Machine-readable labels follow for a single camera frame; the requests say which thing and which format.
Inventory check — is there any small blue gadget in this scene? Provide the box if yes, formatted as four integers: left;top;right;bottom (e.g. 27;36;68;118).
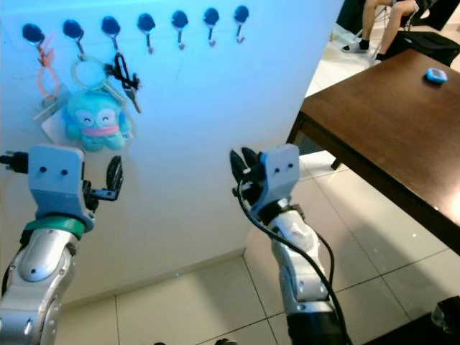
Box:
425;68;446;86

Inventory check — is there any black keychain with key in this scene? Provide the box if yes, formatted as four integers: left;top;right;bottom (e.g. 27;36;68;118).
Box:
104;52;143;114

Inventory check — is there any black bag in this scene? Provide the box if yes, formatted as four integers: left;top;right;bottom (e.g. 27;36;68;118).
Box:
385;30;460;69

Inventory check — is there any seated person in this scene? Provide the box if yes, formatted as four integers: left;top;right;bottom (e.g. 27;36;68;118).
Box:
341;0;439;62

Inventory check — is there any blue plush toy keychain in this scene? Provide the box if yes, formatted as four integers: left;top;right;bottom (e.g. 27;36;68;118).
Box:
61;56;134;152

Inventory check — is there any blue capped metal wall hook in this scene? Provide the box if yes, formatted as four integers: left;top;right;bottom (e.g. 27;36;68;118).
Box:
233;4;250;44
203;6;220;48
172;9;189;51
63;19;86;58
137;13;156;55
101;16;121;55
22;24;46;58

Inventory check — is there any dark brown wooden table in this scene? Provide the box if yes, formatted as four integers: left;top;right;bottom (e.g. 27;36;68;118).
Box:
287;49;460;256

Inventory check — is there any orange lanyard with clear tag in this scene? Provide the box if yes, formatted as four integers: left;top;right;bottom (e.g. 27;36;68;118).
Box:
32;34;73;141

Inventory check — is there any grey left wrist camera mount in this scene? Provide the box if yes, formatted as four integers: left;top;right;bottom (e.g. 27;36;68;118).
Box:
27;144;86;224

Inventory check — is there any white hook rail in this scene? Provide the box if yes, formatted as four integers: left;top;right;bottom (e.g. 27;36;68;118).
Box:
7;2;259;45

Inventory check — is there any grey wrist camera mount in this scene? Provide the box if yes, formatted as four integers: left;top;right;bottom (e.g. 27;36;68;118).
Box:
261;144;303;209
27;144;86;224

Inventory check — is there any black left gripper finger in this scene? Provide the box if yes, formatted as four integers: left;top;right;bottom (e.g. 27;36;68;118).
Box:
106;156;124;195

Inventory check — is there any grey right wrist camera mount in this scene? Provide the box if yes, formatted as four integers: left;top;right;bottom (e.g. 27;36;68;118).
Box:
261;144;303;209

